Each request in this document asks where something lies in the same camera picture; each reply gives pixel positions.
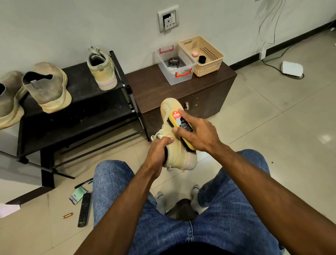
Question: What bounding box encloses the black pen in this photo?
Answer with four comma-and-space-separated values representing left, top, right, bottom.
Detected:
74, 178, 93, 189

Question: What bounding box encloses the white paper sheet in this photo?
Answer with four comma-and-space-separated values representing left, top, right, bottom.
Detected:
0, 203, 21, 219

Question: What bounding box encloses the black metal shoe rack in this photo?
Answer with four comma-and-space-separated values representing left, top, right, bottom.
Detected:
0, 50, 150, 205

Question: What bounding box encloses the dark brown wooden cabinet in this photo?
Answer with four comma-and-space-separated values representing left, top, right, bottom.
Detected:
126, 61, 238, 140

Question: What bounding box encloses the person's right leg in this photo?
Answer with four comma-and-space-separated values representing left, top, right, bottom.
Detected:
189, 149, 284, 255

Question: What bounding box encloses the worn tan slip-on shoe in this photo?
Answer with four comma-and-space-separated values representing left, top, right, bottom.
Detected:
22, 62, 72, 114
0, 71, 26, 130

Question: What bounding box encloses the pale green lace-up shoe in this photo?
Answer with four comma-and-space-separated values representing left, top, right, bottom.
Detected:
87, 46, 118, 91
151, 98, 198, 171

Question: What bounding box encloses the white cable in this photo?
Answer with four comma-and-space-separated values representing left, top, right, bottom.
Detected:
257, 0, 304, 81

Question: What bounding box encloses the person's right forearm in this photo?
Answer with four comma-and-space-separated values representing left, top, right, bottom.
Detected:
211, 143, 336, 255

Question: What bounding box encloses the black orange shoe brush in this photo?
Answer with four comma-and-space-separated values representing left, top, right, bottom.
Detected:
167, 109, 197, 152

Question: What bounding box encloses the black remote control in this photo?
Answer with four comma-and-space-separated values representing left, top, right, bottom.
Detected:
78, 192, 92, 228

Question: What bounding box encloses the white wall socket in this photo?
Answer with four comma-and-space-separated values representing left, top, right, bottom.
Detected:
158, 5, 180, 33

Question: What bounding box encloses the person's left hand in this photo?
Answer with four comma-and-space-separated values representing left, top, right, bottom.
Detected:
144, 137, 175, 180

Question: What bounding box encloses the green paper packet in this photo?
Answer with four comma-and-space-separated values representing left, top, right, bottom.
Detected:
69, 186, 88, 205

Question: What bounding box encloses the clear plastic storage box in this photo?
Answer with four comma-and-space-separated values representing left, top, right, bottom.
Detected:
154, 45, 196, 86

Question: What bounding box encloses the person's right hand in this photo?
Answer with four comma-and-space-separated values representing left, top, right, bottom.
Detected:
172, 117, 224, 155

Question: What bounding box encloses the beige plastic basket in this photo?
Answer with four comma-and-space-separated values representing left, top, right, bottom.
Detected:
178, 35, 225, 78

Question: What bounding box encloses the white router box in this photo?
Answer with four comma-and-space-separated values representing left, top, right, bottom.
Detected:
280, 61, 304, 80

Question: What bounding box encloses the person's left forearm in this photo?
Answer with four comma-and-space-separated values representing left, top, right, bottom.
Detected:
76, 171, 161, 255

